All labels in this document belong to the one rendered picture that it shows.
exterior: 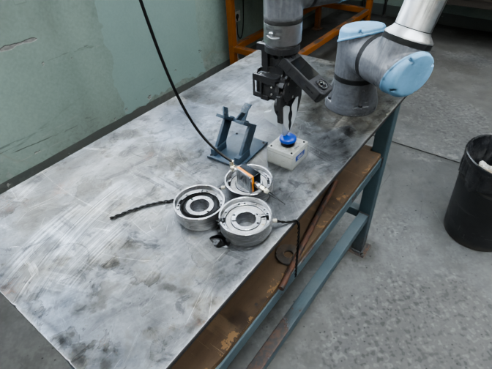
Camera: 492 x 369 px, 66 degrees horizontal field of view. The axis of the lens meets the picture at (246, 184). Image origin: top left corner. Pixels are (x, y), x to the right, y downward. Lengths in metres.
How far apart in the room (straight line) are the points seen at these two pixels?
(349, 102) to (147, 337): 0.79
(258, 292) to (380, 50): 0.65
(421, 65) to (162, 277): 0.72
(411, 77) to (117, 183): 0.73
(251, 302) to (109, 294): 0.37
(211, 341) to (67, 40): 1.84
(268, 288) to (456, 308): 0.96
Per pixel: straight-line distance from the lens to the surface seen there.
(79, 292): 0.74
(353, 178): 1.30
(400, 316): 1.66
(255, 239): 0.71
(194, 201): 0.79
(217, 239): 0.74
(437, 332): 1.67
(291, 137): 0.89
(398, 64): 0.95
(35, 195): 0.99
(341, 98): 1.12
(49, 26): 2.30
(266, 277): 1.00
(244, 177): 0.78
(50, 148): 2.44
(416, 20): 0.98
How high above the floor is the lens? 1.36
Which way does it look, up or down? 40 degrees down
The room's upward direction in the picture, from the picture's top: 3 degrees counter-clockwise
